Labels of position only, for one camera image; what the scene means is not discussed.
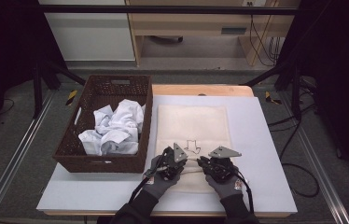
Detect wooden table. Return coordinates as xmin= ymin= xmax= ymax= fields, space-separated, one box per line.
xmin=43 ymin=83 xmax=292 ymax=217

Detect thin black floor cable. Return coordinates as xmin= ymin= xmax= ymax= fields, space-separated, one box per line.
xmin=0 ymin=98 xmax=15 ymax=117

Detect light wooden desk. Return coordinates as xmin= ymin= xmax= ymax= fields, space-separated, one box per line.
xmin=125 ymin=0 xmax=300 ymax=67

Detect cream mesh laundry bag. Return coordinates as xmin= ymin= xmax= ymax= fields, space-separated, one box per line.
xmin=154 ymin=105 xmax=233 ymax=194

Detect hanging black desk cables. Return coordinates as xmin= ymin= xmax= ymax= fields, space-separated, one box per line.
xmin=249 ymin=14 xmax=282 ymax=67

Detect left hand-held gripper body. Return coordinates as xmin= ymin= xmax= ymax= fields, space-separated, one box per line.
xmin=156 ymin=142 xmax=188 ymax=181

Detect white wall socket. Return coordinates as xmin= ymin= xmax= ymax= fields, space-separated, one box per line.
xmin=242 ymin=0 xmax=266 ymax=7

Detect brown woven basket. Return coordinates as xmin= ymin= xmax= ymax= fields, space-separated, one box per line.
xmin=52 ymin=74 xmax=154 ymax=174

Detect black horizontal bar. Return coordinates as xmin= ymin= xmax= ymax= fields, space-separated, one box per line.
xmin=40 ymin=4 xmax=298 ymax=16

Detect looped black floor cable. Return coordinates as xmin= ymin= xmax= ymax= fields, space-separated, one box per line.
xmin=279 ymin=122 xmax=321 ymax=199

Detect person's left hand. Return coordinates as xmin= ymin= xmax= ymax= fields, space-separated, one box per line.
xmin=142 ymin=154 xmax=182 ymax=201

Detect white shirt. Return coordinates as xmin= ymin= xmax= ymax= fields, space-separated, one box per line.
xmin=77 ymin=98 xmax=147 ymax=157

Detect right hand-held gripper cable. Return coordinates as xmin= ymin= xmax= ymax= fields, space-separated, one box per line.
xmin=224 ymin=163 xmax=256 ymax=215

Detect person's right hand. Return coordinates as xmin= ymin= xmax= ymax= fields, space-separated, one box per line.
xmin=204 ymin=175 xmax=245 ymax=201

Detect straight black floor cable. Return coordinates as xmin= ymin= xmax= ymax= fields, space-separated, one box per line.
xmin=267 ymin=105 xmax=317 ymax=133

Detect white table board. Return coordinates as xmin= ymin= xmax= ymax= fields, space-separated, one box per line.
xmin=35 ymin=94 xmax=298 ymax=215

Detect yellow-handled tool right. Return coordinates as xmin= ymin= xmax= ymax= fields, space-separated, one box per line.
xmin=264 ymin=91 xmax=283 ymax=106

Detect yellow-handled tool left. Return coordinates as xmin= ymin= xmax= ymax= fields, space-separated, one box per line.
xmin=65 ymin=90 xmax=79 ymax=106

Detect black metal stand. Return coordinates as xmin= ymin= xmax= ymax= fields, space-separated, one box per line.
xmin=243 ymin=60 xmax=303 ymax=121
xmin=32 ymin=60 xmax=87 ymax=119

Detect black curtain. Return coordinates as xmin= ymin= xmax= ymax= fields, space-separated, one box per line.
xmin=278 ymin=0 xmax=349 ymax=189
xmin=0 ymin=0 xmax=68 ymax=143

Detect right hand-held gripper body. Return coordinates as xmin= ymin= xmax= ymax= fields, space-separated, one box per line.
xmin=202 ymin=146 xmax=243 ymax=185

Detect white cabinet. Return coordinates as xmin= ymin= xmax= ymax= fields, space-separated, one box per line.
xmin=38 ymin=0 xmax=136 ymax=63

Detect aluminium floor rail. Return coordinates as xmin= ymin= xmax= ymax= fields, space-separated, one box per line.
xmin=0 ymin=90 xmax=57 ymax=224
xmin=279 ymin=92 xmax=349 ymax=224

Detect yellow-handled tool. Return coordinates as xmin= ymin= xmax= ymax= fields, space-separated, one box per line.
xmin=264 ymin=91 xmax=283 ymax=106
xmin=65 ymin=90 xmax=79 ymax=106

